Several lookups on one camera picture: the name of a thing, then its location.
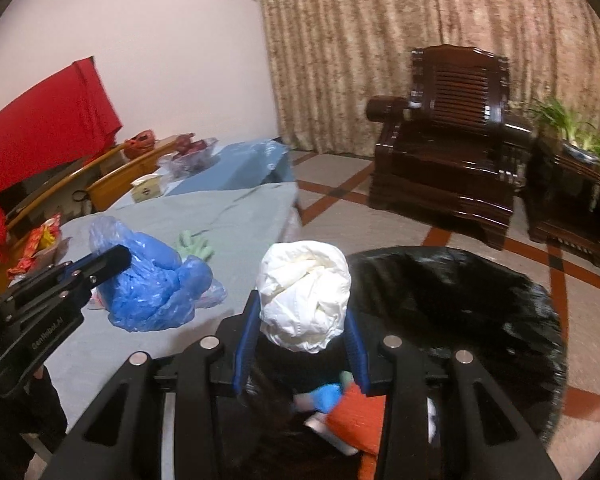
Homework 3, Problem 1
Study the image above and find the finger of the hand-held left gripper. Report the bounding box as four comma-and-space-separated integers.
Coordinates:
55, 245, 133, 307

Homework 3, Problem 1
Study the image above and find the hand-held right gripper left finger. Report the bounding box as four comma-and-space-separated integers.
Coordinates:
45, 290, 261, 480

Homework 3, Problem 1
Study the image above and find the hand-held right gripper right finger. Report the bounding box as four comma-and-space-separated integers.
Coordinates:
344, 310, 563, 480

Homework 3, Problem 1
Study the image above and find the blue plastic bag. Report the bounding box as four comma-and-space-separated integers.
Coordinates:
87, 216, 228, 333

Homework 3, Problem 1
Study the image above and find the orange foam net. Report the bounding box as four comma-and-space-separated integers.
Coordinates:
327, 382, 386, 480

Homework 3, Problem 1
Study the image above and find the white plastic bag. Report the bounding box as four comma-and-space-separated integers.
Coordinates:
257, 240, 352, 353

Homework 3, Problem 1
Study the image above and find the black-lined trash bin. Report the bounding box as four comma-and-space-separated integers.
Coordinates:
215, 245, 566, 480

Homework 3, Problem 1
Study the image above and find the glass snack bowl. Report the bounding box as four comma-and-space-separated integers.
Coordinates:
7, 230, 72, 281

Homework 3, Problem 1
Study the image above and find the small red snack packet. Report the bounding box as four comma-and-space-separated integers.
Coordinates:
7, 255, 43, 281

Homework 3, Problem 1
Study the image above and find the large red snack packet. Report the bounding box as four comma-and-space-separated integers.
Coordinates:
27, 213, 63, 253

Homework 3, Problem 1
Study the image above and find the tissue box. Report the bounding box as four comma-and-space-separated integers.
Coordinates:
130, 173, 163, 204

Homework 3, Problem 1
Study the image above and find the green rubber glove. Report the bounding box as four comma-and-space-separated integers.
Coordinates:
175, 230, 216, 261

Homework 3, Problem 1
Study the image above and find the glass fruit bowl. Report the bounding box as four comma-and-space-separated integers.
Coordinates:
157, 137, 222, 178

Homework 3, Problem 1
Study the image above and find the red cloth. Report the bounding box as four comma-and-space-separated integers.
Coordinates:
0, 58, 122, 261

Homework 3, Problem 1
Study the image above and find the blue tablecloth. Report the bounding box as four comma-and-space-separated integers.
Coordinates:
165, 140, 296, 196

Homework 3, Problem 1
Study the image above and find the dark wooden armchair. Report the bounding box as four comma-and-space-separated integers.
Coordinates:
365, 45, 536, 251

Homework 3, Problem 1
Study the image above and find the dark wooden side table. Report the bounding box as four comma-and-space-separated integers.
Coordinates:
525, 135, 600, 268

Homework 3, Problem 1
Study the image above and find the potted green plant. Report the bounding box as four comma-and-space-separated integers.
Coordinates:
525, 97, 600, 163

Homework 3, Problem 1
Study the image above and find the patterned beige curtain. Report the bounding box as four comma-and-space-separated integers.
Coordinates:
247, 0, 600, 158

